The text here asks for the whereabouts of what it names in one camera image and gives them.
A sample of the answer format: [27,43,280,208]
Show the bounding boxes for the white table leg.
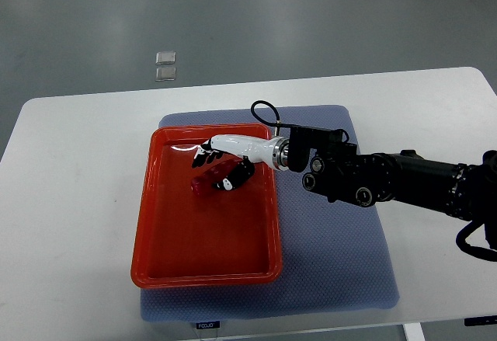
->
[402,322,426,341]

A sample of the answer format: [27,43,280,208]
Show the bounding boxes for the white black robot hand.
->
[192,134,288,191]

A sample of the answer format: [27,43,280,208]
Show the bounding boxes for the blue mesh mat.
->
[140,109,399,322]

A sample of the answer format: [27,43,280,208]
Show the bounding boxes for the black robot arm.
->
[273,124,496,262]

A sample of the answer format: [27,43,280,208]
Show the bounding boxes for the red pepper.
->
[190,158,242,197]

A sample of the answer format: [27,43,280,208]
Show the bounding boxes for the upper metal floor plate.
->
[155,50,176,65]

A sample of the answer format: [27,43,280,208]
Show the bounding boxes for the red plastic tray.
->
[130,124,283,289]

